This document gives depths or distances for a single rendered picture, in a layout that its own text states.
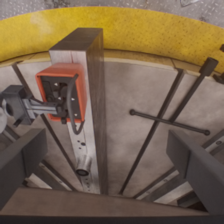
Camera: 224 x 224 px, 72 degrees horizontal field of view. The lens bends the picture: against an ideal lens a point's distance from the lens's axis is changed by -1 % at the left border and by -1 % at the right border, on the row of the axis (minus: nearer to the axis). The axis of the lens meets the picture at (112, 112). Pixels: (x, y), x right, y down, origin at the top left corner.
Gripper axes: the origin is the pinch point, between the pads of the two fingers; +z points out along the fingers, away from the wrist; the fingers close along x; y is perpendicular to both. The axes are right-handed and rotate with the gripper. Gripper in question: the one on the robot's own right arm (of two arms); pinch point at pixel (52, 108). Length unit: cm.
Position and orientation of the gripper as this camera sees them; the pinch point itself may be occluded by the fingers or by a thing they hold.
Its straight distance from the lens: 53.5
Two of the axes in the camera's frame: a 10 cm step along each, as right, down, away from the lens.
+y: -1.1, 6.3, -7.7
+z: 9.9, 0.7, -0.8
